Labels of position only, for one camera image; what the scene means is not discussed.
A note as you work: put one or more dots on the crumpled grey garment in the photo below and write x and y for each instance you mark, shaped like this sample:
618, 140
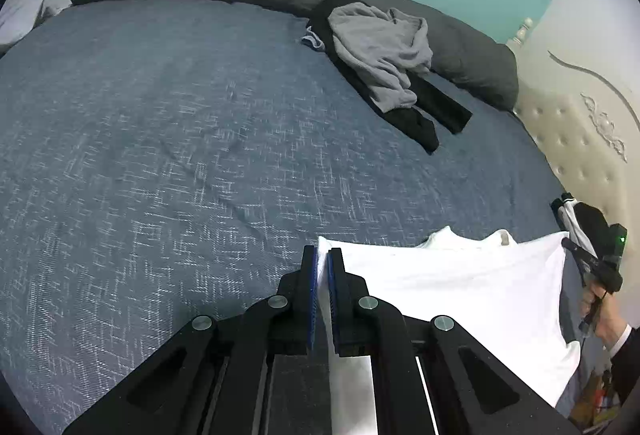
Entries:
380, 50

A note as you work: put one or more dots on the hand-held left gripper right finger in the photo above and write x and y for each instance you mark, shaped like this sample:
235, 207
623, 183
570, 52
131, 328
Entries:
334, 305

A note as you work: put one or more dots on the pale lilac sheet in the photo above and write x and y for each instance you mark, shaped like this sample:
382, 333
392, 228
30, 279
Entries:
30, 5

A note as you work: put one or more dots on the white long-sleeve shirt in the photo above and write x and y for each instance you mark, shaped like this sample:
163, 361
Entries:
450, 295

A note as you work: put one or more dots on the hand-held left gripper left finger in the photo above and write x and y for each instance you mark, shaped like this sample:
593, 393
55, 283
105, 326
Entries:
311, 295

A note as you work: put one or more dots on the colourful floor clutter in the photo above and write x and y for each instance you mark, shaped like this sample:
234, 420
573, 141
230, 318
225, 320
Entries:
597, 397

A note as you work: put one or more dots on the cream tufted headboard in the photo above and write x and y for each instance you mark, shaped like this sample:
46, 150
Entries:
575, 125

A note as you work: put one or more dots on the person's right hand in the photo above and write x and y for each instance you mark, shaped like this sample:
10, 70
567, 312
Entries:
607, 315

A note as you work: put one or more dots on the folded black and white garment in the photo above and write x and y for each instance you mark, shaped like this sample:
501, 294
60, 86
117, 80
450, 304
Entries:
582, 220

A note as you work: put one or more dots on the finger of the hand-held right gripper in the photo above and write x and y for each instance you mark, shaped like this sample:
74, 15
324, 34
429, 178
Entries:
570, 247

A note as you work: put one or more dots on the small blue grey cloth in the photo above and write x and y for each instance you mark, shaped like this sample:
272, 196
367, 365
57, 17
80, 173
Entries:
312, 40

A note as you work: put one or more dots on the person's right forearm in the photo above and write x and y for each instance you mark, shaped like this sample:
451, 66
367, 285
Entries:
627, 360

